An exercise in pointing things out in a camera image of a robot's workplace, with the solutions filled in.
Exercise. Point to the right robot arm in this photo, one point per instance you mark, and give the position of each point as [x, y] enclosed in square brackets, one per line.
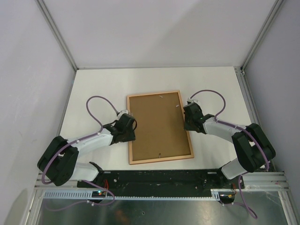
[252, 147]

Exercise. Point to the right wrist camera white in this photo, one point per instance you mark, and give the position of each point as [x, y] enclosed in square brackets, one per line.
[189, 100]

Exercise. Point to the aluminium right side rail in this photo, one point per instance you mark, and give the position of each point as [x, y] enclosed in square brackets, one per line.
[247, 95]

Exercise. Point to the orange wooden picture frame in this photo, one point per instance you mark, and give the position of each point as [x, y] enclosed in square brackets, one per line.
[130, 150]

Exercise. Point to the aluminium front rail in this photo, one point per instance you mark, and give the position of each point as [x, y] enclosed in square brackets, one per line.
[257, 181]

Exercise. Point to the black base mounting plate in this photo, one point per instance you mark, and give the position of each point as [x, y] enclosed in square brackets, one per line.
[165, 182]

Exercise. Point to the left aluminium corner post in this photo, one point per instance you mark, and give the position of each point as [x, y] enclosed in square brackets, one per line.
[56, 33]

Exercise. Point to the aluminium rail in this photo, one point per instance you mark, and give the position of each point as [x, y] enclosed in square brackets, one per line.
[247, 95]
[257, 181]

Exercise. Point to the brown frame backing board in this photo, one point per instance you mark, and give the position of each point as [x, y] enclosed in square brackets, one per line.
[159, 126]

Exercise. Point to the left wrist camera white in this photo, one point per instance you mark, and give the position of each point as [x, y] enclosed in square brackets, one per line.
[122, 112]

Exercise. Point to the grey slotted cable duct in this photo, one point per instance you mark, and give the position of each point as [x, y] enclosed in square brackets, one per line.
[96, 195]

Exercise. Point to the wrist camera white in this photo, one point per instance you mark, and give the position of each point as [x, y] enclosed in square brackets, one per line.
[189, 100]
[122, 112]

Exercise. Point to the aluminium corner post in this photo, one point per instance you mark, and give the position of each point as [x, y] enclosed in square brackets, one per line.
[273, 13]
[56, 33]

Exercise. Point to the right aluminium corner post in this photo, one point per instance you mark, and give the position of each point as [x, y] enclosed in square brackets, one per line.
[273, 13]

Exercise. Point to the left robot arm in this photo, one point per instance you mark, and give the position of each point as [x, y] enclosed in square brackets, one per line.
[59, 163]

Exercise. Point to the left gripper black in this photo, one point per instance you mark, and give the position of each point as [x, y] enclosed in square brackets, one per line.
[131, 137]

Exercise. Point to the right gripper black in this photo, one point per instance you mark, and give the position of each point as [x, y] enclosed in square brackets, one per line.
[186, 127]

